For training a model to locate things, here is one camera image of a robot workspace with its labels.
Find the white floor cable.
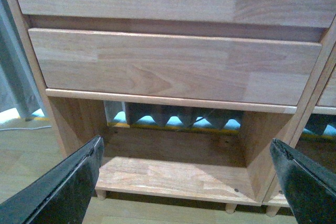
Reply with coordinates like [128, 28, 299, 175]
[0, 126, 53, 132]

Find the lower wooden drawer front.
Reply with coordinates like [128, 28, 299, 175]
[28, 28, 321, 105]

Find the grey curtain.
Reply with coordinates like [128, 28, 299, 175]
[1, 0, 48, 118]

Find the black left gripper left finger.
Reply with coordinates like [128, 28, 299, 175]
[1, 135, 104, 223]

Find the right wooden shelf unit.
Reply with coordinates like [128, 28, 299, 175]
[262, 22, 336, 217]

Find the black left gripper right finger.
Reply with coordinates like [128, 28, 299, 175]
[270, 138, 335, 223]

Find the left wooden shelf unit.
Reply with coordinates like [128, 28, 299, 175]
[7, 0, 335, 217]

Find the wooden shelf unit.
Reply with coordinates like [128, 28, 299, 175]
[262, 22, 336, 217]
[7, 0, 335, 217]

